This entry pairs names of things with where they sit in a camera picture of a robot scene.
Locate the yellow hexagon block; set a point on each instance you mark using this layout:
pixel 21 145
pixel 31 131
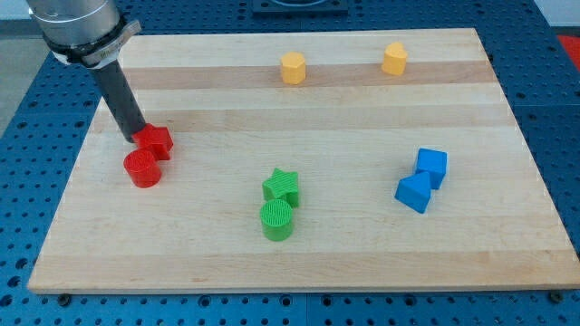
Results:
pixel 293 68

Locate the blue cube block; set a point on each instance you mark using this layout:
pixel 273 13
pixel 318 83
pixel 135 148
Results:
pixel 435 163

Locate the green star block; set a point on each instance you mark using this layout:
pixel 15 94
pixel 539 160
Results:
pixel 282 185

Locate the wooden board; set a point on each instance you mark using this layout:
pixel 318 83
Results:
pixel 351 132

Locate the blue triangle block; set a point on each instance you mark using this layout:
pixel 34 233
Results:
pixel 414 191

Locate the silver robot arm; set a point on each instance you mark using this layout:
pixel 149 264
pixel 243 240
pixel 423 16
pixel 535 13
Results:
pixel 86 32

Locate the red cylinder block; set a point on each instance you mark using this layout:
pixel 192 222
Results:
pixel 142 167

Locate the black cylindrical pointer rod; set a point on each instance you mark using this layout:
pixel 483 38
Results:
pixel 119 98

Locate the yellow heart block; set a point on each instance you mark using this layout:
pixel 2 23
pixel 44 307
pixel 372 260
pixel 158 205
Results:
pixel 394 59

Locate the red pentagon block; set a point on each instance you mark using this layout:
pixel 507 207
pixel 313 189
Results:
pixel 155 139

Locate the green cylinder block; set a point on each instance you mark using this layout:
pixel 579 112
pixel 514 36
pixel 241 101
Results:
pixel 276 218

